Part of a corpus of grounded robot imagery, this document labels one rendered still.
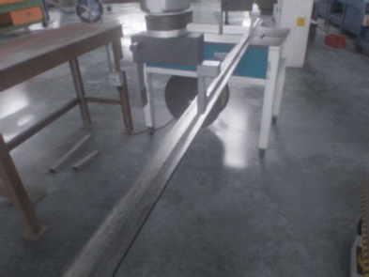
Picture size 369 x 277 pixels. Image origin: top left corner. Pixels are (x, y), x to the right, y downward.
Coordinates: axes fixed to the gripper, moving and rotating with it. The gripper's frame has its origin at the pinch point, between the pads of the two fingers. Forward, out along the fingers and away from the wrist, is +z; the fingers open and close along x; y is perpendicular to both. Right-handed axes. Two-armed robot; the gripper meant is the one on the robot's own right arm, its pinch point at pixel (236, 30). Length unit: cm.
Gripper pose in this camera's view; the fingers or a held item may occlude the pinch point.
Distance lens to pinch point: 133.9
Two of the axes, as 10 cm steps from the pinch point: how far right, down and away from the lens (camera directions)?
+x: 9.5, 1.4, -2.9
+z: 0.3, 8.6, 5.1
